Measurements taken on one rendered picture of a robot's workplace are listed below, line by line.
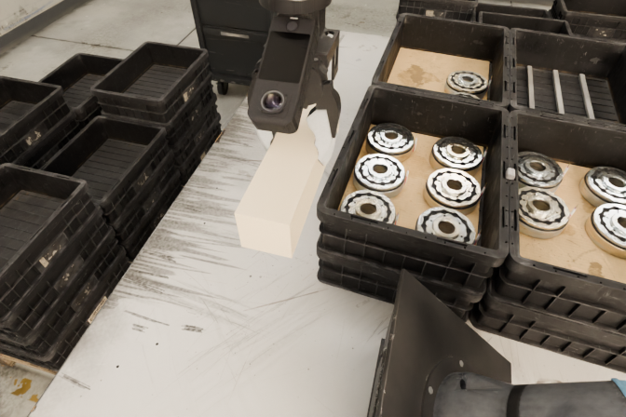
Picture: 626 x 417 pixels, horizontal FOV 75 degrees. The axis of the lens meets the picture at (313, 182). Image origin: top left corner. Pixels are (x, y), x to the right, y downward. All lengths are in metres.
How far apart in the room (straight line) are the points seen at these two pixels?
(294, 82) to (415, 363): 0.37
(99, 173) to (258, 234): 1.29
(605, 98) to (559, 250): 0.57
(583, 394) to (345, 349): 0.39
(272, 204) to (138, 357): 0.48
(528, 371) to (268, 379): 0.45
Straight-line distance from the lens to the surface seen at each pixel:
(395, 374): 0.54
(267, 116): 0.37
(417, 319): 0.59
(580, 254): 0.87
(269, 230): 0.44
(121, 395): 0.83
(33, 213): 1.49
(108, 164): 1.72
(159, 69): 1.99
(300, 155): 0.49
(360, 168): 0.83
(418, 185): 0.86
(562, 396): 0.55
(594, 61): 1.37
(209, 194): 1.03
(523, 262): 0.67
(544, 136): 0.99
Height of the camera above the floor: 1.43
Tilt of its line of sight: 46 degrees down
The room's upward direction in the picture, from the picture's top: straight up
